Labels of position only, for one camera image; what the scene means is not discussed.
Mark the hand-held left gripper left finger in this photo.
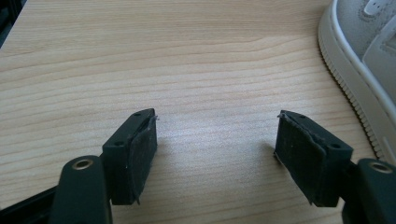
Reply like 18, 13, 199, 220
102, 107, 159, 206

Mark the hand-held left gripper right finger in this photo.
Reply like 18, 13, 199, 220
273, 109, 355, 208

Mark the white sneaker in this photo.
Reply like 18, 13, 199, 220
317, 0, 396, 166

